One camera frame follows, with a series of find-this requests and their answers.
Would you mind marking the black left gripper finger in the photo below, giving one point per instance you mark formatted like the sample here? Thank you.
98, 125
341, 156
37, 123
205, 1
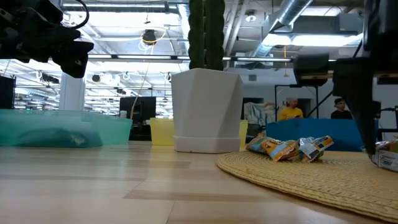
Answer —
74, 59

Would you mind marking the printed white cloth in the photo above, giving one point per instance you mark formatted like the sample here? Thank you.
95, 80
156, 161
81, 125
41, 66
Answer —
258, 113

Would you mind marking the yellow plastic bin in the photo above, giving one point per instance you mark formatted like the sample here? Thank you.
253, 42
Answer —
161, 130

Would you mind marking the black stand frame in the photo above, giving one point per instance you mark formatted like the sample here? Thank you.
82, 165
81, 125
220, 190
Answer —
275, 102

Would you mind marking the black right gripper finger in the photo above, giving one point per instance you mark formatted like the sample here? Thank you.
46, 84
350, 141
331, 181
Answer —
360, 93

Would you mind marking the person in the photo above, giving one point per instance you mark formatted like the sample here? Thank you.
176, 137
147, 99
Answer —
290, 112
340, 112

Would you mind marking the long ceiling light bar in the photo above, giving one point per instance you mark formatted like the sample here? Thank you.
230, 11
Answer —
149, 57

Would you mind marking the white faceted plant pot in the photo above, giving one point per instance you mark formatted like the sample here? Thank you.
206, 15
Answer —
206, 109

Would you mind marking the black box on stand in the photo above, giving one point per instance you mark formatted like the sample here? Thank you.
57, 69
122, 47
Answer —
311, 67

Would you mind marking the black monitor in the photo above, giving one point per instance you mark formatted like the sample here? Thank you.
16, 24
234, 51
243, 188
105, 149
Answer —
140, 109

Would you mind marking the teal translucent plastic bin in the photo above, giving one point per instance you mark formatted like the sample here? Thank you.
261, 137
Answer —
109, 130

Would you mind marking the white pillar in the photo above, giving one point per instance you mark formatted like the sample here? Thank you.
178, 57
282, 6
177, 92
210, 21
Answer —
71, 93

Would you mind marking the red green granola bar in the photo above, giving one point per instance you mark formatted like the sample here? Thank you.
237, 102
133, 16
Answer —
387, 158

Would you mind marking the silver air duct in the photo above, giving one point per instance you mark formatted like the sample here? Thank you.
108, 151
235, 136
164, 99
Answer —
290, 12

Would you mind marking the green cactus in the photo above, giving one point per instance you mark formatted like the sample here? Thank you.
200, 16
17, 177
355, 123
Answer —
205, 34

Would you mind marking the orange green granola bar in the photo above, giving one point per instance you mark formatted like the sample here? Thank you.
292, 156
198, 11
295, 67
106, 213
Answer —
273, 147

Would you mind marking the black cabinet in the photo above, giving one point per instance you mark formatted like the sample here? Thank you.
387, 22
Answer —
7, 93

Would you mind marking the blue plastic bin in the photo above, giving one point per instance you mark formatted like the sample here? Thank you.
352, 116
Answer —
326, 130

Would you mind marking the white blue granola bar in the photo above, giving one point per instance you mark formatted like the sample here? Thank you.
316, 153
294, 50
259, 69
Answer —
314, 146

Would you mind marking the white cup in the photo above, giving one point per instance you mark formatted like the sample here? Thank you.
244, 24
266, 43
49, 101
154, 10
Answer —
123, 114

